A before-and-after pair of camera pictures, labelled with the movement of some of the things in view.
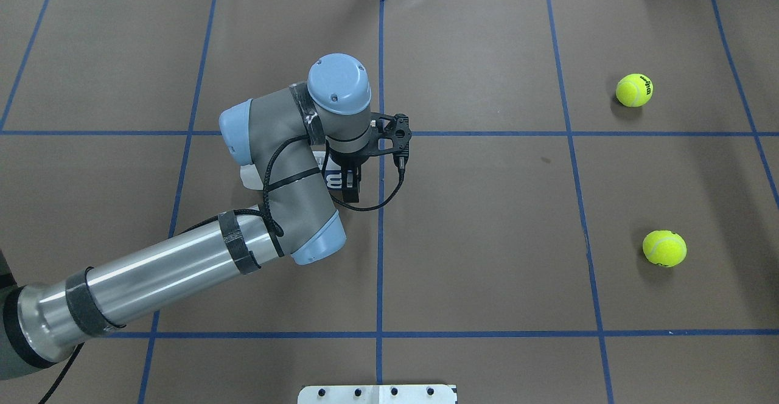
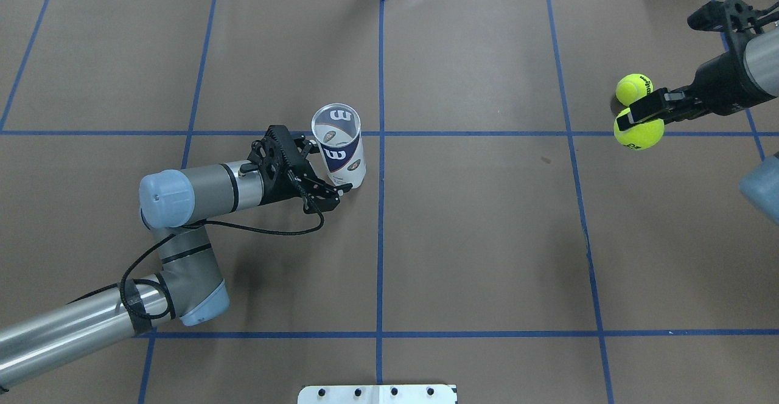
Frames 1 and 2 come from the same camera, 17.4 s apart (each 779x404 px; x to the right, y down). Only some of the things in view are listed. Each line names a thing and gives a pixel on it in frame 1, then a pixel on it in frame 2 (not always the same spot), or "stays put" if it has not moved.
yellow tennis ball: (635, 90) stays put
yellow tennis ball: (664, 247) → (641, 135)
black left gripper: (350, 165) → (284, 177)
